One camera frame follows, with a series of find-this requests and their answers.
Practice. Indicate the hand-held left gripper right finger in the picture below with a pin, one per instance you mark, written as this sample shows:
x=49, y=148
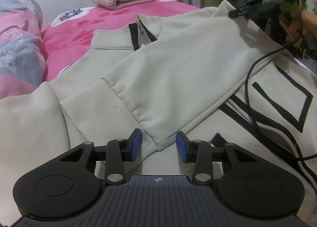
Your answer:
x=180, y=146

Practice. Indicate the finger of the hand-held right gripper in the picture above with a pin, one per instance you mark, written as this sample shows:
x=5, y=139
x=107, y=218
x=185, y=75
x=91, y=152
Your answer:
x=240, y=12

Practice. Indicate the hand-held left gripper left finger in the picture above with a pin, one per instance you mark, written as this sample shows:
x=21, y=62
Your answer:
x=137, y=145

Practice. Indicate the beige zip jacket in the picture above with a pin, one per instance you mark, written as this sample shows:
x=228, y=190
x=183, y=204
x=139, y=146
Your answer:
x=173, y=68

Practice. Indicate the person's right hand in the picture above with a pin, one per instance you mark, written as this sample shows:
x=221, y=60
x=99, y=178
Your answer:
x=294, y=27

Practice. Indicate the pink floral blanket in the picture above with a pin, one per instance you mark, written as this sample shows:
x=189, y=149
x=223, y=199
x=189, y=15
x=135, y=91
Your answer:
x=79, y=33

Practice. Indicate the pink grey floral quilt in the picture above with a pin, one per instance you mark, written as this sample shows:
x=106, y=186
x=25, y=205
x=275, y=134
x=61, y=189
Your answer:
x=19, y=38

